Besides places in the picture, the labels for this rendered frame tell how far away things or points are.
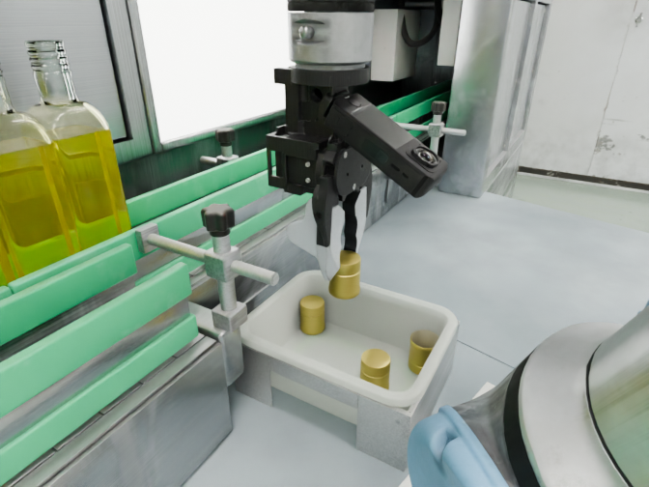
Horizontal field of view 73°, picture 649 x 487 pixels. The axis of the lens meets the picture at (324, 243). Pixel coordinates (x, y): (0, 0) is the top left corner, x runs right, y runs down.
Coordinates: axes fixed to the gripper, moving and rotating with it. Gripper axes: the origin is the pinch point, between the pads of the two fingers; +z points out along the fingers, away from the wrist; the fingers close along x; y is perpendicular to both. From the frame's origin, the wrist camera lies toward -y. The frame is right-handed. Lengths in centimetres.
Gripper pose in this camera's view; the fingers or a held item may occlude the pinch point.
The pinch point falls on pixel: (344, 263)
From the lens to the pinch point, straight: 48.6
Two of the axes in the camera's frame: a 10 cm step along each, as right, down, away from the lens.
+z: -0.1, 8.9, 4.6
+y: -8.5, -2.5, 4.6
